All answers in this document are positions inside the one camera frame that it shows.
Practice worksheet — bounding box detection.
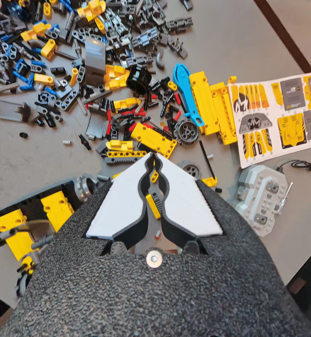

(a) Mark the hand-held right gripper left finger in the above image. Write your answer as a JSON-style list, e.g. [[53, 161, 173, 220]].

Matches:
[[85, 152, 156, 250]]

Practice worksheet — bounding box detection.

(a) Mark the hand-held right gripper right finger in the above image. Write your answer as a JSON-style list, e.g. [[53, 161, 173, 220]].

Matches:
[[155, 153, 223, 248]]

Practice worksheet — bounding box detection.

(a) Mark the pile of building bricks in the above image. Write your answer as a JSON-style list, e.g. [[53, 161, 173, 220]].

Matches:
[[0, 0, 195, 165]]

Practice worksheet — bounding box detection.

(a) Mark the grey desk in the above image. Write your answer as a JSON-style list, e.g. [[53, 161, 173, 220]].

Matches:
[[0, 0, 311, 308]]

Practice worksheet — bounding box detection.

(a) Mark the grey toothed wheel hub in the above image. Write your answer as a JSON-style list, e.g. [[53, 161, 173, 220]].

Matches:
[[175, 118, 200, 145], [177, 159, 202, 181]]

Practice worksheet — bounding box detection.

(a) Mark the long black axle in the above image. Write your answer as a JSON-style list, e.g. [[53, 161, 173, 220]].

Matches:
[[199, 140, 216, 179]]

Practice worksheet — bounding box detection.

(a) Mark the yellow beam with holes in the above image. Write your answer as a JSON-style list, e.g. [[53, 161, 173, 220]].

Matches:
[[107, 151, 148, 164]]

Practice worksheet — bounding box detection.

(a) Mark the yellow black brick vehicle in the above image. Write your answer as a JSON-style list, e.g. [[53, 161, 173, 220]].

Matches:
[[0, 174, 98, 298]]

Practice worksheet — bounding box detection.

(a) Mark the black cross connector brick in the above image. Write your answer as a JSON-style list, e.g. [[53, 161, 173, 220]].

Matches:
[[78, 134, 92, 151]]

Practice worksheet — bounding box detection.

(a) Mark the light grey battery box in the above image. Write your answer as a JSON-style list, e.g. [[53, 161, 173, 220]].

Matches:
[[234, 164, 294, 237]]

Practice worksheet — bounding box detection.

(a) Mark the long yellow brick panel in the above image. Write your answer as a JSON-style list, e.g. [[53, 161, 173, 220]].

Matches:
[[210, 82, 237, 145], [130, 122, 177, 158], [189, 71, 220, 135]]

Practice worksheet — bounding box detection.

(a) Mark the yellow grey sticker sheet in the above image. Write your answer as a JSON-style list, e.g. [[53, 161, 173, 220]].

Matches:
[[228, 72, 311, 169]]

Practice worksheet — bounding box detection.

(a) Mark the blue brick separator tool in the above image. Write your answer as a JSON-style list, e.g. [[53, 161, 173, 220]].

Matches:
[[172, 63, 205, 127]]

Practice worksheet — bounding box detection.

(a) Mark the black toy tyre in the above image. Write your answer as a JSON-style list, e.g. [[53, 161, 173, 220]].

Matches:
[[126, 65, 153, 95]]

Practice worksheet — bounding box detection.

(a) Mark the grey curved panel piece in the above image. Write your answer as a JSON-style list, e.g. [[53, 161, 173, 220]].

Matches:
[[0, 100, 31, 123]]

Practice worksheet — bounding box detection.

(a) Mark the large grey curved panel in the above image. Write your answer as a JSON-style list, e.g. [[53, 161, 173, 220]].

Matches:
[[84, 35, 106, 86]]

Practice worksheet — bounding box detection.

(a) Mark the adjoining grey table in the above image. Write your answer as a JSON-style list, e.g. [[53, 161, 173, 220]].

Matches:
[[265, 0, 311, 79]]

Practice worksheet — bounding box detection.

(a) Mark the thin black cable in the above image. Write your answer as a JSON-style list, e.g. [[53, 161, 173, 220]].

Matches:
[[277, 159, 311, 175]]

